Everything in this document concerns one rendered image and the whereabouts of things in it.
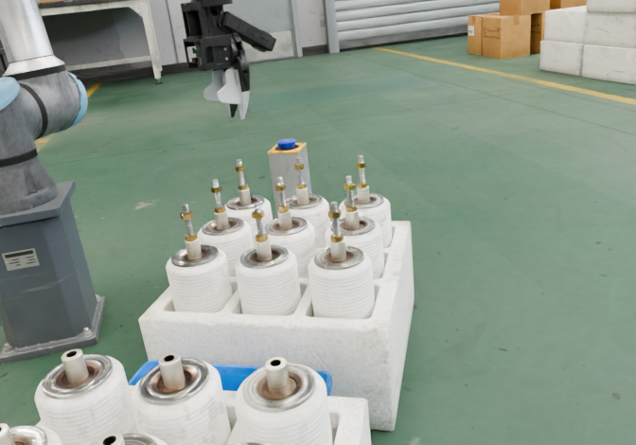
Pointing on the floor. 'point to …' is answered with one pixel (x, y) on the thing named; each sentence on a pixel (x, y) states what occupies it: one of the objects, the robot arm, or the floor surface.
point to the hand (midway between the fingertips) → (239, 110)
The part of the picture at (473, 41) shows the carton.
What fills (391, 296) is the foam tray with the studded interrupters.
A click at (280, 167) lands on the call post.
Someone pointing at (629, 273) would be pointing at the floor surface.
